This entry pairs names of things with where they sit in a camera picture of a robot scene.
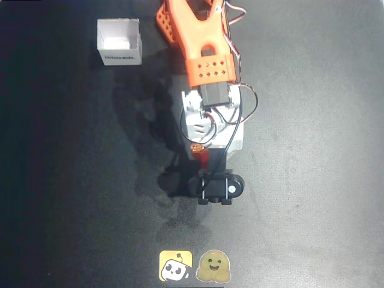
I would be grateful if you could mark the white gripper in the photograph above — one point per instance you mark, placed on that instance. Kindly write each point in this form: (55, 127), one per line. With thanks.
(215, 188)

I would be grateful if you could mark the smiling hugging face sticker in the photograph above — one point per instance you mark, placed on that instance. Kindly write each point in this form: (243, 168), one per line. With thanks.
(213, 266)

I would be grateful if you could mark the yellow robot face sticker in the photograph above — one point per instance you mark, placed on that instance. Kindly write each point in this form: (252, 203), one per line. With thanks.
(175, 266)

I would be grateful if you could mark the white open cardboard box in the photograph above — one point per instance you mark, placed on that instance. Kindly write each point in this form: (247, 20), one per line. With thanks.
(118, 42)

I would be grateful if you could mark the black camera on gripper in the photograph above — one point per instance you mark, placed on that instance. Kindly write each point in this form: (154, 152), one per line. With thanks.
(217, 187)

